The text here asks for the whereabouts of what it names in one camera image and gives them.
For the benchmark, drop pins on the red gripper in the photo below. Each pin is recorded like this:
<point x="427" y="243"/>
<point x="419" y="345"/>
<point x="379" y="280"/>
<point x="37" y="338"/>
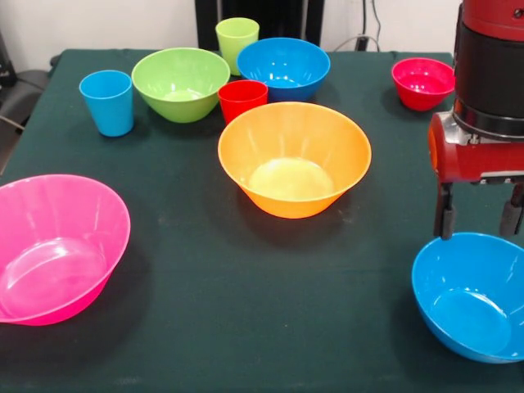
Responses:
<point x="471" y="161"/>

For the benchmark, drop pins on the blue bowl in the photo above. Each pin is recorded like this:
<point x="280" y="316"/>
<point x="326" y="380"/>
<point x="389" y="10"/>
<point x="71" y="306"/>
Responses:
<point x="286" y="61"/>
<point x="466" y="294"/>

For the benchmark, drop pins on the orange bowl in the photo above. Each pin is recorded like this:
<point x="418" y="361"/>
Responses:
<point x="292" y="135"/>

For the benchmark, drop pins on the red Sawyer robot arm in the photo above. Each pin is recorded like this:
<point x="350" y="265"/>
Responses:
<point x="491" y="73"/>

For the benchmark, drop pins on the small pink-red bowl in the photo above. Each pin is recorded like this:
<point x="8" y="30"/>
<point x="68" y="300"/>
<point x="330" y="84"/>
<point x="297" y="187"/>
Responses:
<point x="421" y="88"/>

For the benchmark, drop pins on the red cup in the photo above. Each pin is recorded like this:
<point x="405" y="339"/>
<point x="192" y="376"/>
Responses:
<point x="237" y="100"/>

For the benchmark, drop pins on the dark green tablecloth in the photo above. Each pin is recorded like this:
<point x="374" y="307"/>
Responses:
<point x="204" y="266"/>

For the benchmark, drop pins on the green cup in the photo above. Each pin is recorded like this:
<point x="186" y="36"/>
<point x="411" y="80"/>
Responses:
<point x="235" y="39"/>

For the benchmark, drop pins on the green bowl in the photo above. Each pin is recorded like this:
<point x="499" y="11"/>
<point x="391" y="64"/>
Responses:
<point x="180" y="90"/>

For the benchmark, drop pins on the blue cup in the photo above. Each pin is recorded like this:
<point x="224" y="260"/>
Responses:
<point x="108" y="110"/>

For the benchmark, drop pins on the large pink bowl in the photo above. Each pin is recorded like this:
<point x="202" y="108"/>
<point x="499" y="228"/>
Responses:
<point x="61" y="254"/>

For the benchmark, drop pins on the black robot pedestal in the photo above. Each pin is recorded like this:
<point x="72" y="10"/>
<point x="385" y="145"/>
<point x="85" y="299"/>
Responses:
<point x="282" y="18"/>

